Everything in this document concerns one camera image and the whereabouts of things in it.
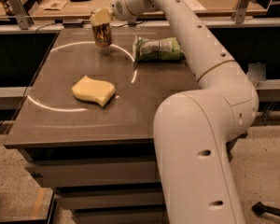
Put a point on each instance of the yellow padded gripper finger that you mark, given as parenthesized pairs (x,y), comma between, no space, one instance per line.
(104,15)
(94,20)

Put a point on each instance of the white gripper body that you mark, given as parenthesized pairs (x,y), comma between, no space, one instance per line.
(118,6)

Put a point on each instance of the orange soda can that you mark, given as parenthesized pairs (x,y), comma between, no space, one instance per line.
(102,35)

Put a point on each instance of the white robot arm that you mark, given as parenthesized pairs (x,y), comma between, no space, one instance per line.
(192,128)

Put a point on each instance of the yellow wavy sponge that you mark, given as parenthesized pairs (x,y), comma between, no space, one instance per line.
(94,90)

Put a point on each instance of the small card on desk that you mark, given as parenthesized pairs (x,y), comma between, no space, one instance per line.
(54,5)

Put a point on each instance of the green chip bag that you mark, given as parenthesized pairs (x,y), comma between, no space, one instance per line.
(167,49)

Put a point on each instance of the white paper sheet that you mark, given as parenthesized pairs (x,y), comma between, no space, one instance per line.
(195,5)

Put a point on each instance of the grey drawer cabinet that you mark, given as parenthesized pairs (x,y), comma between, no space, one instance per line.
(100,161)

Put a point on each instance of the black tool on floor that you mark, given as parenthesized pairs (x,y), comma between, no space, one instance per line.
(260,208)

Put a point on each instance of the metal bracket left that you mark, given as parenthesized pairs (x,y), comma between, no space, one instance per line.
(22,17)

